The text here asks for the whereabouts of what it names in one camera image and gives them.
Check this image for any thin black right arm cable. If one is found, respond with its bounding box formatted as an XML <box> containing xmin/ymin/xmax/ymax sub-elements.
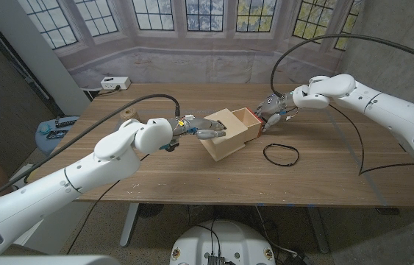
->
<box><xmin>327</xmin><ymin>104</ymin><xmax>414</xmax><ymax>177</ymax></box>

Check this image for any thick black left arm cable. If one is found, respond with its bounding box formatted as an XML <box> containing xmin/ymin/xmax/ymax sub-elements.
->
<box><xmin>0</xmin><ymin>93</ymin><xmax>181</xmax><ymax>207</ymax></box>

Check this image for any wooden drawer box with slot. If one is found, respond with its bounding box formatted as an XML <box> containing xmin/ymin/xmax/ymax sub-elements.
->
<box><xmin>199</xmin><ymin>107</ymin><xmax>250</xmax><ymax>162</ymax></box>

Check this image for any brown twine spool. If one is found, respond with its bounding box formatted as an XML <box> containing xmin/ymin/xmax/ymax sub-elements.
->
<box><xmin>119</xmin><ymin>107</ymin><xmax>140</xmax><ymax>122</ymax></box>

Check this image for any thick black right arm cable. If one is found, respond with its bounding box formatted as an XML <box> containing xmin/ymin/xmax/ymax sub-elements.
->
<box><xmin>269</xmin><ymin>33</ymin><xmax>414</xmax><ymax>99</ymax></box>

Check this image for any printed window backdrop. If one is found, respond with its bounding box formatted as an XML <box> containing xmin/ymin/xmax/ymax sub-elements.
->
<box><xmin>17</xmin><ymin>0</ymin><xmax>365</xmax><ymax>89</ymax></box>

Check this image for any blue round stool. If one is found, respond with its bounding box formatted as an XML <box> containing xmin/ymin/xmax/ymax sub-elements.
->
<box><xmin>35</xmin><ymin>116</ymin><xmax>79</xmax><ymax>156</ymax></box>

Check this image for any white power strip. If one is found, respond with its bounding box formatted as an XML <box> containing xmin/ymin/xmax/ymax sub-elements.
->
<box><xmin>100</xmin><ymin>76</ymin><xmax>132</xmax><ymax>91</ymax></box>

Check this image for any short black remote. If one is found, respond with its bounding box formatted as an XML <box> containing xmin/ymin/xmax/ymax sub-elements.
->
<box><xmin>46</xmin><ymin>130</ymin><xmax>68</xmax><ymax>140</ymax></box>

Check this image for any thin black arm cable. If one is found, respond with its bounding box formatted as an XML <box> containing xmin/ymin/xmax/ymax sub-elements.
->
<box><xmin>327</xmin><ymin>104</ymin><xmax>414</xmax><ymax>177</ymax></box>
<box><xmin>65</xmin><ymin>154</ymin><xmax>149</xmax><ymax>255</ymax></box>

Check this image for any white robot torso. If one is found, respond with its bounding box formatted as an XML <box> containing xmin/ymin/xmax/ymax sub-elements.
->
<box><xmin>169</xmin><ymin>219</ymin><xmax>276</xmax><ymax>265</ymax></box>

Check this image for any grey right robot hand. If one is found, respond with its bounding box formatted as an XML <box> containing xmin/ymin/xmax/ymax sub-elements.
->
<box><xmin>256</xmin><ymin>92</ymin><xmax>298</xmax><ymax>133</ymax></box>

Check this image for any grey table leg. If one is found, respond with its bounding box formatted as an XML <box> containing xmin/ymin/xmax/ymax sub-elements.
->
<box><xmin>119</xmin><ymin>203</ymin><xmax>141</xmax><ymax>247</ymax></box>
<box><xmin>305</xmin><ymin>206</ymin><xmax>329</xmax><ymax>254</ymax></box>

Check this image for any white yellow floor device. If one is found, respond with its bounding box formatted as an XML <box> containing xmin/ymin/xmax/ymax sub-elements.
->
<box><xmin>10</xmin><ymin>163</ymin><xmax>44</xmax><ymax>187</ymax></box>

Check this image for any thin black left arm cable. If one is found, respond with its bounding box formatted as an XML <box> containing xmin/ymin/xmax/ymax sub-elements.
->
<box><xmin>65</xmin><ymin>154</ymin><xmax>149</xmax><ymax>255</ymax></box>

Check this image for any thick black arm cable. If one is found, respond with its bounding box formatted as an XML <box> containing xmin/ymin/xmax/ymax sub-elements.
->
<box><xmin>0</xmin><ymin>93</ymin><xmax>181</xmax><ymax>207</ymax></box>
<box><xmin>269</xmin><ymin>33</ymin><xmax>414</xmax><ymax>99</ymax></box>

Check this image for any long black remote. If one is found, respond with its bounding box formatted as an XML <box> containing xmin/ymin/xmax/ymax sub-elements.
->
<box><xmin>54</xmin><ymin>116</ymin><xmax>78</xmax><ymax>129</ymax></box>

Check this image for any black rubber band loop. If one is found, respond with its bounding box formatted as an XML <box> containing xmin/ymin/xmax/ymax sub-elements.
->
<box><xmin>263</xmin><ymin>143</ymin><xmax>300</xmax><ymax>167</ymax></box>

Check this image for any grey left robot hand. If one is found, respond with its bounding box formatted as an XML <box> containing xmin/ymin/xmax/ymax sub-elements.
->
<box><xmin>171</xmin><ymin>114</ymin><xmax>228</xmax><ymax>141</ymax></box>

